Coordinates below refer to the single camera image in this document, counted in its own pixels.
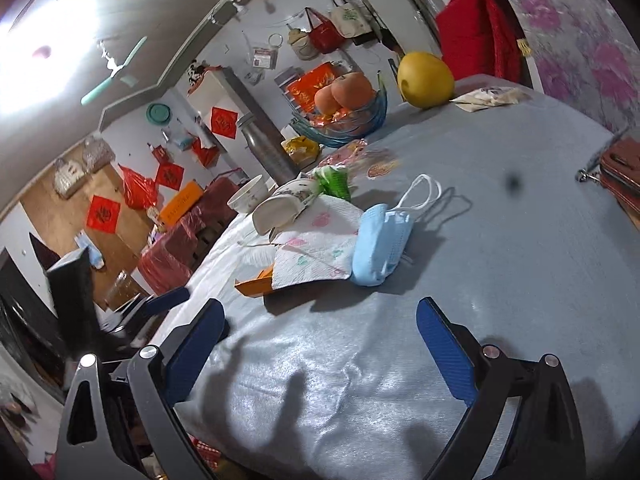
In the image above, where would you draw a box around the floral pink cloth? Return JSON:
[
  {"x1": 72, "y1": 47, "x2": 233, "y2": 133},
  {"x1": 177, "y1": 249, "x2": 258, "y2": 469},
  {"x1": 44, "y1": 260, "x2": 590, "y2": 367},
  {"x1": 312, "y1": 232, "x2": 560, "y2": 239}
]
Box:
[{"x1": 482, "y1": 0, "x2": 640, "y2": 133}]

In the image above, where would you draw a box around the steel bottle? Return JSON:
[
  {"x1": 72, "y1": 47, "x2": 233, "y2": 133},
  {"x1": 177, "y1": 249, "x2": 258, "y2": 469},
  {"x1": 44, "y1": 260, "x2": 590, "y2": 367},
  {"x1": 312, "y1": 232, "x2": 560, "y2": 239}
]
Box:
[{"x1": 235, "y1": 112, "x2": 297, "y2": 186}]

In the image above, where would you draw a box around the white printed cup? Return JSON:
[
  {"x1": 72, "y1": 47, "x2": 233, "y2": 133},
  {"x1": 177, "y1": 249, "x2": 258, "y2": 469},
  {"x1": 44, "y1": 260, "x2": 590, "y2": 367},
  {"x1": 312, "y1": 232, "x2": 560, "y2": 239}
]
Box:
[{"x1": 251, "y1": 179, "x2": 323, "y2": 236}]

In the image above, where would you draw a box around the green wrapper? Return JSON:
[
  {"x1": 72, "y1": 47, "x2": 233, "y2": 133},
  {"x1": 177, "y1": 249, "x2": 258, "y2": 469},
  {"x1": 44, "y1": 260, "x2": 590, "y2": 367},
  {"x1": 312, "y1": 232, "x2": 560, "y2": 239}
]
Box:
[{"x1": 314, "y1": 164, "x2": 357, "y2": 200}]

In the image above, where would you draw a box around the red plastic bag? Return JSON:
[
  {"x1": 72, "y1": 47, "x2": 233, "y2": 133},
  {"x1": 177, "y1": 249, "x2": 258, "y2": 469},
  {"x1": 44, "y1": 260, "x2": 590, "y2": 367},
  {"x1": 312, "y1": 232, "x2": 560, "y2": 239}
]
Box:
[{"x1": 118, "y1": 164, "x2": 160, "y2": 211}]

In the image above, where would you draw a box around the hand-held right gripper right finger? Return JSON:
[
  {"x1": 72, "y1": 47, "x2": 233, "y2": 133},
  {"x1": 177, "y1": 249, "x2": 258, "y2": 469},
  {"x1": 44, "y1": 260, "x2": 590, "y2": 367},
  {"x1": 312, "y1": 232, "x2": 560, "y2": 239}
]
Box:
[{"x1": 416, "y1": 296, "x2": 588, "y2": 480}]

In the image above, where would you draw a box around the red paper decoration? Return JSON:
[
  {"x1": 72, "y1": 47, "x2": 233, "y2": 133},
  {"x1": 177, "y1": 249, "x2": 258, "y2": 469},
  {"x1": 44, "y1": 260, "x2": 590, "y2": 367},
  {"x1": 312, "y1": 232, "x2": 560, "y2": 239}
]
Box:
[
  {"x1": 86, "y1": 195, "x2": 122, "y2": 233},
  {"x1": 210, "y1": 106, "x2": 238, "y2": 140},
  {"x1": 191, "y1": 136, "x2": 221, "y2": 168},
  {"x1": 155, "y1": 161, "x2": 187, "y2": 191}
]

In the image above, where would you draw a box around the white printed sachet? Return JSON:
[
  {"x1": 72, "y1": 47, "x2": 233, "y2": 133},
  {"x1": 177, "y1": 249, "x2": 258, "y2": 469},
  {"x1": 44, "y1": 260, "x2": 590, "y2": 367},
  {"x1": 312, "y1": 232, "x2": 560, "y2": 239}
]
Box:
[{"x1": 450, "y1": 86, "x2": 533, "y2": 112}]

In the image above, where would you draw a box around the printed paper towel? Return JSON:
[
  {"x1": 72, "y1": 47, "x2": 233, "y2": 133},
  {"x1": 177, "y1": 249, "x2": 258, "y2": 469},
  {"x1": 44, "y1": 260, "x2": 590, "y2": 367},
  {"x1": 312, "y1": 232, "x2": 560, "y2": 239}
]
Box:
[{"x1": 272, "y1": 195, "x2": 365, "y2": 291}]

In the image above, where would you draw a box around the white bowl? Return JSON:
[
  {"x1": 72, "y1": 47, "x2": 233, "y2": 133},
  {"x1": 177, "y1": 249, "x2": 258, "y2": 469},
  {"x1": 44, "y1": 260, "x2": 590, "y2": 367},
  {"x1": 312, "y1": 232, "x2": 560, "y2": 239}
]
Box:
[{"x1": 227, "y1": 174, "x2": 271, "y2": 215}]

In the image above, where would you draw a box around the brown wallet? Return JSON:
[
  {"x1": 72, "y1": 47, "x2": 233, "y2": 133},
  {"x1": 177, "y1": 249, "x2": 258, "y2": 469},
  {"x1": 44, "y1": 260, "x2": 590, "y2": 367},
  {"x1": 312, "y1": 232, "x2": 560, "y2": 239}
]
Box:
[{"x1": 575, "y1": 132, "x2": 640, "y2": 231}]

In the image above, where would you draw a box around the teal ceiling fan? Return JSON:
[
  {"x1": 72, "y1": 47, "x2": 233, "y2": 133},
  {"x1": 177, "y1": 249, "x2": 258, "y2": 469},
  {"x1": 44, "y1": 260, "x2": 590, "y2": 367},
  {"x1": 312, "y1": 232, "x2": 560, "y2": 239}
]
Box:
[{"x1": 80, "y1": 35, "x2": 148, "y2": 107}]

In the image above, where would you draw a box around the red cushion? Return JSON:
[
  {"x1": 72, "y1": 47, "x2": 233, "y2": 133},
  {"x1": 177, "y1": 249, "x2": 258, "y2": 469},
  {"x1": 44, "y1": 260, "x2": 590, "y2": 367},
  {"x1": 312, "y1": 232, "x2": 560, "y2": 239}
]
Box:
[{"x1": 434, "y1": 0, "x2": 523, "y2": 83}]

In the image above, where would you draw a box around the pink clear floral wrapper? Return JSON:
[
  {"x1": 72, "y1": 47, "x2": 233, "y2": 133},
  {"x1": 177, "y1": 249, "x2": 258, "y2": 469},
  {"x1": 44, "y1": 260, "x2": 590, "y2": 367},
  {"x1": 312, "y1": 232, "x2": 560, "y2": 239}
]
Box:
[{"x1": 320, "y1": 140, "x2": 373, "y2": 168}]

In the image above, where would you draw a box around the orange foil candy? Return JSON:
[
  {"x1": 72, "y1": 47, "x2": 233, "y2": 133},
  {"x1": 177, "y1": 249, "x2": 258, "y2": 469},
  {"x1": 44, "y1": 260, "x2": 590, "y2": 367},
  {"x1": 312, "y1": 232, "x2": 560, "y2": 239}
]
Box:
[{"x1": 312, "y1": 107, "x2": 373, "y2": 126}]

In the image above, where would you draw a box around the wooden door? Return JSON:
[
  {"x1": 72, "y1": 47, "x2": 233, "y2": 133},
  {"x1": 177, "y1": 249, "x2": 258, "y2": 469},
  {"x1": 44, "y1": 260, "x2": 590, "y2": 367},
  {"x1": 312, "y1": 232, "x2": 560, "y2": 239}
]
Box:
[{"x1": 20, "y1": 145, "x2": 166, "y2": 311}]

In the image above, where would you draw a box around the large red apple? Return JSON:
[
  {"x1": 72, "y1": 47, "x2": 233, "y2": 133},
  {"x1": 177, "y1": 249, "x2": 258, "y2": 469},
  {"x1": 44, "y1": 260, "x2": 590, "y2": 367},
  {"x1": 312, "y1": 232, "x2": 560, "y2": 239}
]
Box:
[{"x1": 331, "y1": 72, "x2": 376, "y2": 110}]

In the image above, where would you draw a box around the white tote bag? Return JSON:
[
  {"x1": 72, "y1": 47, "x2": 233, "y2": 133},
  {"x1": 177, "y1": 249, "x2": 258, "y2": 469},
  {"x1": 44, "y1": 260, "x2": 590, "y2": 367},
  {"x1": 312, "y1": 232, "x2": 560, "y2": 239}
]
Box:
[{"x1": 327, "y1": 0, "x2": 373, "y2": 38}]

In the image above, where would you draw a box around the black cabinet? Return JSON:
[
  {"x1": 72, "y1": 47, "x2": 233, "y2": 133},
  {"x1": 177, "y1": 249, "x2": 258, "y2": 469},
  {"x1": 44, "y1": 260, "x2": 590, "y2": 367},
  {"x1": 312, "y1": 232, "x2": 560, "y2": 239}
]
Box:
[{"x1": 0, "y1": 247, "x2": 66, "y2": 396}]

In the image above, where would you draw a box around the yellow apple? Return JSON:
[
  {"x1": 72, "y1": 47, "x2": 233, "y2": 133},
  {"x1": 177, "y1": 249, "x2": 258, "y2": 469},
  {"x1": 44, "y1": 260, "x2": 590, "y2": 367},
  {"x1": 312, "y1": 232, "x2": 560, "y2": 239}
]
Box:
[{"x1": 397, "y1": 51, "x2": 456, "y2": 110}]

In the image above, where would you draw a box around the blue glass fruit bowl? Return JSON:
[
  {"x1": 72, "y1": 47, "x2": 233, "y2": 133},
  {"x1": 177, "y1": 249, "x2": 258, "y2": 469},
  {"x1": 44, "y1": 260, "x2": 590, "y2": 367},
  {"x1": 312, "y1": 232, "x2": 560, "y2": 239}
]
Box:
[{"x1": 290, "y1": 71, "x2": 390, "y2": 150}]

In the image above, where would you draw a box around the blue face mask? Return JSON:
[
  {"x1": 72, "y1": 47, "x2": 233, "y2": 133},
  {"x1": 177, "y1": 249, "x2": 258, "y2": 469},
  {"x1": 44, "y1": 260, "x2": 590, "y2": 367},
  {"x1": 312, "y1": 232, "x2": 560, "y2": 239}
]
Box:
[{"x1": 350, "y1": 174, "x2": 443, "y2": 287}]

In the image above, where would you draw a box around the red covered wooden chair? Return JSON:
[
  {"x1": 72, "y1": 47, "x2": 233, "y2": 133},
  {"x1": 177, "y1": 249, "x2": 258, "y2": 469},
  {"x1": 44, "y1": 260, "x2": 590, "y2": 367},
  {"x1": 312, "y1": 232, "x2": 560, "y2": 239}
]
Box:
[{"x1": 137, "y1": 175, "x2": 251, "y2": 296}]

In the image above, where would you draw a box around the red tote bag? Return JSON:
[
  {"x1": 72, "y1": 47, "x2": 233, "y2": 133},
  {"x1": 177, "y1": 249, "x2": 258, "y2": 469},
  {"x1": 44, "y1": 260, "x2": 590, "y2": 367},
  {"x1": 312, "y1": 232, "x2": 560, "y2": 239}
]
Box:
[{"x1": 304, "y1": 7, "x2": 347, "y2": 54}]

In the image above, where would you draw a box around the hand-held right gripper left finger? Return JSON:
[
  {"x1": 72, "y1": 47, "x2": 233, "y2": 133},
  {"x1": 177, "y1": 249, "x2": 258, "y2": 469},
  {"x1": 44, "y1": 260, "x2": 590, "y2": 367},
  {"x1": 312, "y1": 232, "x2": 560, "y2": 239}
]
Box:
[{"x1": 52, "y1": 298, "x2": 231, "y2": 480}]

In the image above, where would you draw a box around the yellow plastic bag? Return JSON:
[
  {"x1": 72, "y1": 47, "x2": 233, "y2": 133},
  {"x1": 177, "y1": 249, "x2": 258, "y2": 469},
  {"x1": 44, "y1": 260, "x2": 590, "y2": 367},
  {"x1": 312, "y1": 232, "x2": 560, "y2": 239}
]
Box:
[{"x1": 281, "y1": 135, "x2": 321, "y2": 171}]

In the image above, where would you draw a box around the cream hanging bag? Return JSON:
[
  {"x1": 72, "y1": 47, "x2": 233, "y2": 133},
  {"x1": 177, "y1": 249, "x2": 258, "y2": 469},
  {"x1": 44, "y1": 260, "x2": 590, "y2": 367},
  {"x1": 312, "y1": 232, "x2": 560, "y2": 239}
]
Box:
[{"x1": 287, "y1": 22, "x2": 321, "y2": 61}]

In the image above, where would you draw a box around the teal round lid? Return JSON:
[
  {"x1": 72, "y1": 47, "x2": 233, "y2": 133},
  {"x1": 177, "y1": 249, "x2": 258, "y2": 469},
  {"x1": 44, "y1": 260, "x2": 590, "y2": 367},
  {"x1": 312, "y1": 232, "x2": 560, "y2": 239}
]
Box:
[{"x1": 146, "y1": 102, "x2": 172, "y2": 128}]

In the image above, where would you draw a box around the orange box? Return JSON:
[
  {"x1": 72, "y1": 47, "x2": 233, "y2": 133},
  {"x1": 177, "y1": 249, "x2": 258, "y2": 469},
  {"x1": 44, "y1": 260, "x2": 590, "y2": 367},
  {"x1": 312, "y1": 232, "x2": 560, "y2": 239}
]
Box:
[
  {"x1": 235, "y1": 266, "x2": 276, "y2": 298},
  {"x1": 159, "y1": 181, "x2": 203, "y2": 226}
]

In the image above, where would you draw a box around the white cabinet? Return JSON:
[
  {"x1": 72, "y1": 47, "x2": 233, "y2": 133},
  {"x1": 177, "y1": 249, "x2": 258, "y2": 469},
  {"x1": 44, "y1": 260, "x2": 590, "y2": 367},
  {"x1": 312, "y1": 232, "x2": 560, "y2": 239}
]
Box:
[{"x1": 187, "y1": 67, "x2": 281, "y2": 171}]

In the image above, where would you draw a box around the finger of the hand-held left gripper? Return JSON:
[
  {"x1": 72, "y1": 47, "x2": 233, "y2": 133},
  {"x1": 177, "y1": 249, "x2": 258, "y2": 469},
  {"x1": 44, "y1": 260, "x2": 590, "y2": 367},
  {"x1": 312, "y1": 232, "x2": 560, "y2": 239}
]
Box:
[{"x1": 102, "y1": 287, "x2": 191, "y2": 348}]

